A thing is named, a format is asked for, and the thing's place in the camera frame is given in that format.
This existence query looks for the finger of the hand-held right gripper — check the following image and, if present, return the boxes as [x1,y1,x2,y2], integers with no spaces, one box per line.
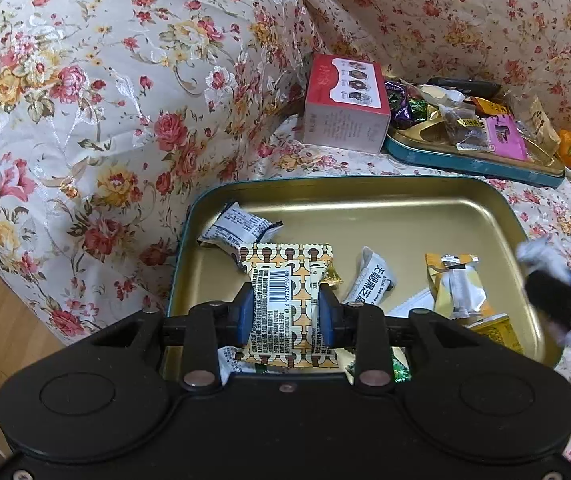
[524,267,571,331]

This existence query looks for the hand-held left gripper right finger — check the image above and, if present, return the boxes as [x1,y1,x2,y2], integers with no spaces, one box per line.
[317,285,473,393]

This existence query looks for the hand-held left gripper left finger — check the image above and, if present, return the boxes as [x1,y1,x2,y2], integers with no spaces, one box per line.
[90,284,255,392]

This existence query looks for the cream patterned snack packet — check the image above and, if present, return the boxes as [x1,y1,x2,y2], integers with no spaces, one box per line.
[236,242,341,373]

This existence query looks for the white black snack packet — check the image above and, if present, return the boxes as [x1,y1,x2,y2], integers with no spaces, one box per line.
[343,246,397,306]
[196,201,284,251]

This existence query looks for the yellow green snack packet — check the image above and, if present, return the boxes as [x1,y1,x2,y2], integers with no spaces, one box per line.
[468,312,525,356]

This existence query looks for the green foil candy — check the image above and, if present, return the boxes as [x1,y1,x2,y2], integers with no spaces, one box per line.
[390,350,412,383]

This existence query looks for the yellow silver snack packet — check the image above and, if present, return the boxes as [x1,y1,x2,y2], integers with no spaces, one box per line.
[425,253,496,321]

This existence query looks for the teal tin tray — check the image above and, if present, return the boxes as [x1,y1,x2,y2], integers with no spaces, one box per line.
[166,176,563,386]

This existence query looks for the teal tin lid with snacks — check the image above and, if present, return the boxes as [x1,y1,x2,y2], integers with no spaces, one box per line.
[384,77,561,166]

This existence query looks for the green white snack packet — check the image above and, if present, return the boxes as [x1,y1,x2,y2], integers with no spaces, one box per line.
[217,346,249,381]

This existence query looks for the red white cardboard box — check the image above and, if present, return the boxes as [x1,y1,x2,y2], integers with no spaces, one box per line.
[303,53,392,155]

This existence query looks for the black remote control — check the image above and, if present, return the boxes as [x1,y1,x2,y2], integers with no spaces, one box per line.
[428,76,502,98]

